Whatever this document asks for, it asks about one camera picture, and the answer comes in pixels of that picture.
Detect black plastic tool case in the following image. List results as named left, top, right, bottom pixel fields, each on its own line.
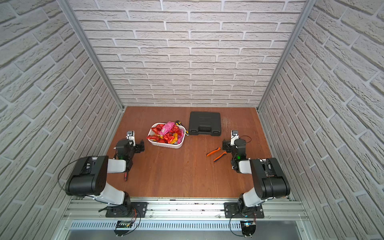
left=188, top=112, right=222, bottom=136

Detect controller board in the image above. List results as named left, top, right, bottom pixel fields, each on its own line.
left=114, top=221, right=136, bottom=237
left=240, top=221, right=257, bottom=238

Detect left controller board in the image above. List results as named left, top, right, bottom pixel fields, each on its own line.
left=114, top=221, right=136, bottom=237

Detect white plastic storage box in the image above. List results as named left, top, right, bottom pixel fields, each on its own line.
left=147, top=122, right=186, bottom=149

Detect orange handled pliers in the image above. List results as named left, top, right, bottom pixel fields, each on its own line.
left=206, top=147, right=227, bottom=163

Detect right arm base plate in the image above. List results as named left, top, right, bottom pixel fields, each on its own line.
left=224, top=202, right=265, bottom=219

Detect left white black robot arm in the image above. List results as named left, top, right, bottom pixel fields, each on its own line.
left=62, top=137, right=145, bottom=216

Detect aluminium front rail frame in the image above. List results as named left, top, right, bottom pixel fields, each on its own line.
left=58, top=198, right=309, bottom=234

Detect pink tea bag packet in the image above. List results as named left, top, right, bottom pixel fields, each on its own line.
left=160, top=122, right=175, bottom=136

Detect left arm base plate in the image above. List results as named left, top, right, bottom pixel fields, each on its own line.
left=106, top=202, right=148, bottom=218

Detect right controller board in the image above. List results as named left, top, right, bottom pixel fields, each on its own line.
left=240, top=221, right=257, bottom=238

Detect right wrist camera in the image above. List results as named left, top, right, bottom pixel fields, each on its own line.
left=230, top=130, right=240, bottom=146

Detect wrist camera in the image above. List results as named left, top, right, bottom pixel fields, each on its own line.
left=230, top=130, right=240, bottom=146
left=126, top=131, right=136, bottom=146

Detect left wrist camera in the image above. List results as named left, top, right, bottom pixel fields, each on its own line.
left=126, top=131, right=136, bottom=146

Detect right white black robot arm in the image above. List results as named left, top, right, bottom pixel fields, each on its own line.
left=223, top=139, right=291, bottom=216

